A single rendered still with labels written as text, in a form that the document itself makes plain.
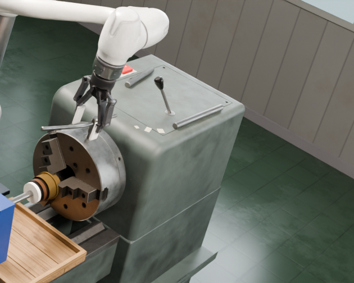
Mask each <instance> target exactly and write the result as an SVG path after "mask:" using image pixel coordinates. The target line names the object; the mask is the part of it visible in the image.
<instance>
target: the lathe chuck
mask: <svg viewBox="0 0 354 283"><path fill-rule="evenodd" d="M55 132H56V134H57V137H58V141H59V143H60V147H61V150H62V154H63V157H64V159H65V163H66V164H67V165H68V166H67V168H65V169H63V170H61V171H59V172H56V173H54V174H55V175H56V176H58V178H59V176H60V175H63V176H65V177H66V178H67V179H68V178H70V177H72V176H76V178H78V179H80V180H81V181H83V182H85V183H87V184H89V185H91V186H92V187H94V188H96V189H98V190H100V191H104V188H106V195H105V198H104V200H97V199H95V200H93V201H91V202H89V203H86V202H84V201H82V200H81V199H79V198H75V199H73V200H72V199H71V198H69V197H67V196H65V197H63V198H61V197H59V196H57V197H56V198H55V200H54V201H53V202H52V203H51V204H50V206H51V207H52V208H53V209H54V210H55V211H56V212H57V213H59V214H60V215H62V216H63V217H65V218H67V219H70V220H73V221H84V220H87V219H89V218H91V217H93V216H95V215H96V214H98V213H100V212H102V211H104V210H105V209H107V208H108V207H110V206H111V205H112V204H113V202H114V201H115V199H116V197H117V194H118V192H119V185H120V178H119V170H118V166H117V163H116V160H115V157H114V155H113V153H112V151H111V149H110V147H109V146H108V145H107V143H106V142H105V141H104V140H103V139H102V137H101V136H99V135H98V136H97V138H96V139H94V140H93V141H87V140H85V139H84V137H83V136H84V135H87V134H88V127H85V128H79V129H63V130H54V131H51V132H49V133H47V134H45V135H43V136H42V137H41V138H40V139H39V141H38V142H37V144H36V146H35V149H34V154H33V171H34V176H35V177H36V176H38V175H39V174H40V169H39V168H40V167H42V166H43V162H42V159H41V157H42V156H45V153H44V150H43V147H42V142H43V141H45V140H48V139H50V137H49V134H51V133H55Z"/></svg>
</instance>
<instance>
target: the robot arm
mask: <svg viewBox="0 0 354 283"><path fill-rule="evenodd" d="M18 15H21V16H26V17H33V18H38V19H47V20H60V21H75V22H88V23H96V24H103V25H104V27H103V29H102V32H101V35H100V37H99V42H98V51H97V53H96V57H95V60H94V62H93V66H92V67H93V72H92V75H91V77H90V75H88V76H83V78H82V82H81V84H80V86H79V88H78V90H77V92H76V94H75V95H74V97H73V100H74V101H76V108H75V116H74V119H73V121H72V124H73V125H74V124H77V123H79V122H80V120H81V117H82V115H83V112H84V110H85V106H86V105H83V104H86V103H85V102H87V101H88V100H89V99H90V98H91V97H92V96H94V97H95V98H96V100H97V104H98V122H96V123H95V124H94V127H93V130H92V133H91V135H90V138H89V140H90V141H91V140H94V139H96V138H97V136H98V134H99V133H100V132H101V131H102V129H103V127H107V126H110V124H111V119H112V114H113V111H114V106H115V104H116V103H117V99H113V98H112V96H111V90H112V89H113V87H114V86H115V83H116V80H117V79H118V78H119V77H120V76H121V74H122V71H123V69H124V66H125V64H126V62H127V60H128V58H129V57H132V55H133V54H134V53H135V52H137V51H138V50H140V49H145V48H148V47H150V46H152V45H154V44H156V43H158V42H159V41H161V40H162V39H163V38H164V37H165V36H166V34H167V32H168V28H169V19H168V17H167V16H166V14H165V13H164V12H162V11H161V10H158V9H155V8H147V7H132V6H129V7H118V8H116V9H114V8H108V7H101V6H93V5H88V4H79V3H70V2H61V1H52V0H0V67H1V63H2V60H3V57H4V53H5V51H6V47H7V44H8V41H9V38H10V35H11V31H12V28H13V25H14V22H15V18H16V16H18ZM88 85H90V89H89V90H88V91H87V92H86V94H84V93H85V91H86V89H87V87H88ZM107 99H108V101H107ZM106 103H107V105H106ZM1 115H2V110H1V106H0V119H1Z"/></svg>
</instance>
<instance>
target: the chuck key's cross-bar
mask: <svg viewBox="0 0 354 283"><path fill-rule="evenodd" d="M115 117H117V114H113V115H112V118H115ZM92 125H93V122H89V123H86V124H80V125H63V126H46V127H41V128H40V129H41V131H48V130H63V129H79V128H85V127H88V126H92Z"/></svg>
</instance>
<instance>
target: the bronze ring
mask: <svg viewBox="0 0 354 283"><path fill-rule="evenodd" d="M29 182H33V183H35V184H36V185H37V186H38V187H39V189H40V192H41V199H40V201H39V202H42V201H46V200H49V199H54V198H55V197H56V196H57V195H58V183H59V182H60V180H59V178H58V176H56V175H55V174H52V175H51V174H50V173H49V172H41V173H40V174H39V175H38V176H36V177H34V178H33V179H32V180H30V181H29ZM29 182H28V183H29ZM39 202H37V203H39Z"/></svg>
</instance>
